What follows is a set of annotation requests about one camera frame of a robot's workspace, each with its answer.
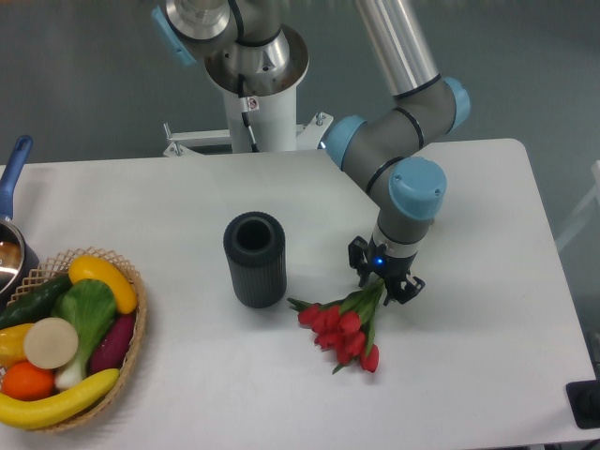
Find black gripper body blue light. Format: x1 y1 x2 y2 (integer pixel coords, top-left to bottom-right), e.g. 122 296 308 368
367 243 416 283

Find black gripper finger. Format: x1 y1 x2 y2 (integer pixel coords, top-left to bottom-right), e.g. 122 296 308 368
348 236 372 288
383 274 426 306

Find red tulip bouquet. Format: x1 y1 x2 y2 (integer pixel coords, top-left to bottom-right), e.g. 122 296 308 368
287 280 384 374

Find dark grey ribbed vase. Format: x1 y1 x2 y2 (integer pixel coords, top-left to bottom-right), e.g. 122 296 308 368
223 211 287 308

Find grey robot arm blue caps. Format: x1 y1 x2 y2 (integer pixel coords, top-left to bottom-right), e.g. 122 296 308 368
152 1 471 304

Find black device at table edge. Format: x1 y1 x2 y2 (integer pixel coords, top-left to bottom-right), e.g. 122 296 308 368
565 380 599 429

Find purple sweet potato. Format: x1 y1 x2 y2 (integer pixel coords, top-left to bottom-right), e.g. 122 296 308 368
88 314 135 374

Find green bok choy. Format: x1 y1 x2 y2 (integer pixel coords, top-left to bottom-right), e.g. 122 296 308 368
51 279 116 391

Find woven wicker basket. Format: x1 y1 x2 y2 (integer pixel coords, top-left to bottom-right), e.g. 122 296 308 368
8 247 147 433

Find beige round slice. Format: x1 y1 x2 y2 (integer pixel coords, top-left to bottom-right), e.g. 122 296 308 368
23 317 79 369

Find green cucumber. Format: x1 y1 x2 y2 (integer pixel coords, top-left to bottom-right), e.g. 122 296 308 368
1 274 72 329

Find orange fruit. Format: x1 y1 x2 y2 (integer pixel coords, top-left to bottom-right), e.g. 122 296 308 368
1 361 54 401

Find yellow bell pepper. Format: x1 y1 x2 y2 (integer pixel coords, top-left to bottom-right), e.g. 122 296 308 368
0 323 33 368

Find yellow banana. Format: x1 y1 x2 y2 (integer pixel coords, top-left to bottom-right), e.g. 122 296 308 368
1 368 120 430

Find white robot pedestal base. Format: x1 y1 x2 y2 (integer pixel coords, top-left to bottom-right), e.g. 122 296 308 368
163 84 334 157

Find black cable on pedestal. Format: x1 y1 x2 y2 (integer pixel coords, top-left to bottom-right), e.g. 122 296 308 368
236 73 261 154

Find white frame at right edge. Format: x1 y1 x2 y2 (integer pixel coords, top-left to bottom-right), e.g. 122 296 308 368
555 160 599 252

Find blue handled saucepan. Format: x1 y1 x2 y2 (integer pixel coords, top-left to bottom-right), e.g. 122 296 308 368
1 135 38 310

